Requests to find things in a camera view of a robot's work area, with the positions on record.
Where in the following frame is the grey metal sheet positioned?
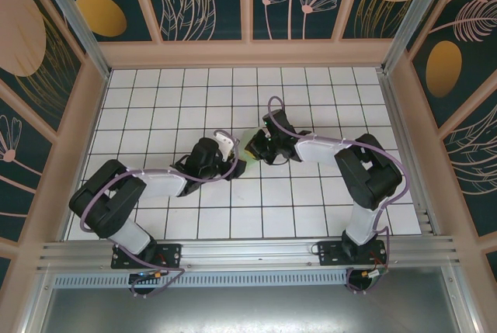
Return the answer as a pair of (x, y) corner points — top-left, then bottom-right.
(23, 286), (478, 333)

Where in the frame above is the small controller board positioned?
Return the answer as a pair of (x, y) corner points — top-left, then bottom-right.
(130, 269), (169, 282)
(359, 266), (390, 286)

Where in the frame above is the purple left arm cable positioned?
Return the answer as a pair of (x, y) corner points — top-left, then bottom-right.
(79, 130), (238, 300)

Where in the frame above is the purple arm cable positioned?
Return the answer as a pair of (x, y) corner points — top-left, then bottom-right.
(79, 130), (238, 300)
(267, 95), (412, 295)

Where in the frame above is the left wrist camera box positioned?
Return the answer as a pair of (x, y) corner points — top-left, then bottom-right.
(189, 130), (236, 168)

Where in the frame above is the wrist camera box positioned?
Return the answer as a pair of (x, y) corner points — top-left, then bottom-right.
(262, 109), (298, 140)
(189, 130), (236, 168)

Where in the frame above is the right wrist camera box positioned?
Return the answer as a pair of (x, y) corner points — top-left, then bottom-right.
(262, 109), (298, 140)

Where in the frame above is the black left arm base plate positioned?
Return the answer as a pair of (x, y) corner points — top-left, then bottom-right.
(111, 242), (183, 270)

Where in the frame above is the long aluminium mounting rail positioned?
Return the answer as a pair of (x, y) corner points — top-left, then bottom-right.
(36, 234), (461, 275)

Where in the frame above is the slotted grey cable duct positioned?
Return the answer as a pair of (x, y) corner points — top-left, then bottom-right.
(52, 270), (350, 290)

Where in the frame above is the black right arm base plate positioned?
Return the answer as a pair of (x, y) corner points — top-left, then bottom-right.
(317, 240), (389, 268)

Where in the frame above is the aluminium side rail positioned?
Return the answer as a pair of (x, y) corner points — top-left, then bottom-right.
(378, 68), (442, 237)

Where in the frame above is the wall panel with pink flowers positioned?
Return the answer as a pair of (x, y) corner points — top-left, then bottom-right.
(251, 0), (355, 43)

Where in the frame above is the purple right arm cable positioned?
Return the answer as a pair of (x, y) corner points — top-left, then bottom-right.
(267, 95), (412, 295)

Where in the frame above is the wall panel with flower outline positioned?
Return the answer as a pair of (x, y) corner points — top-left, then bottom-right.
(0, 78), (55, 245)

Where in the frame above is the wall panel with oval and feather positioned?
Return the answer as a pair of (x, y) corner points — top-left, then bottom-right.
(405, 0), (497, 130)

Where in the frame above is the wall panel with gold oval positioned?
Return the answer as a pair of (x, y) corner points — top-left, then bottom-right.
(57, 0), (162, 43)

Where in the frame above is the aluminium corner post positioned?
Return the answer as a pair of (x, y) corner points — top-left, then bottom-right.
(382, 0), (455, 74)
(33, 0), (112, 80)

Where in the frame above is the wall panel with feather leaves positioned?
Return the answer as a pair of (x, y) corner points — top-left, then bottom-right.
(440, 95), (497, 239)

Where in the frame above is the wall panel with large pale disc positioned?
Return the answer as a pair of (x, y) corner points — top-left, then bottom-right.
(0, 0), (86, 134)

